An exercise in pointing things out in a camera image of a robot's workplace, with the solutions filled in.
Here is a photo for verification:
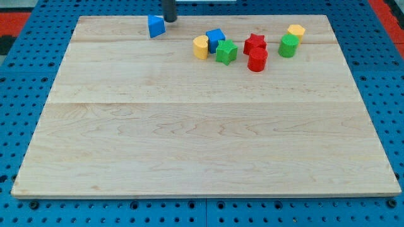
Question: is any red cylinder block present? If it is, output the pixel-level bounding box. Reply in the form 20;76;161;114
247;47;268;72

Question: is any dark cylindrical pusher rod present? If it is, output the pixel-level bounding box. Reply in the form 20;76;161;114
161;0;177;23

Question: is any green cylinder block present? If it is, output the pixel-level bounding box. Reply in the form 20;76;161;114
278;34;299;58

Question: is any yellow hexagon block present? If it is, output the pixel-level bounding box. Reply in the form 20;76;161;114
287;24;306;44

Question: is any red star block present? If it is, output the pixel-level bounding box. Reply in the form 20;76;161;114
243;33;267;55

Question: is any yellow heart block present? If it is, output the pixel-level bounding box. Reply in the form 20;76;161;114
193;35;209;60

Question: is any blue triangle block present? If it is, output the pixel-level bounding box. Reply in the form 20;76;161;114
148;15;165;38

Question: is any blue cube block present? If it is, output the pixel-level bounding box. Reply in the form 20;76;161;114
205;28;226;54

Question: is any green star block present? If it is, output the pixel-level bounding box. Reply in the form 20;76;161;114
215;40;238;66

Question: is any light wooden board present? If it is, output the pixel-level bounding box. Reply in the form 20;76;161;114
11;15;401;199

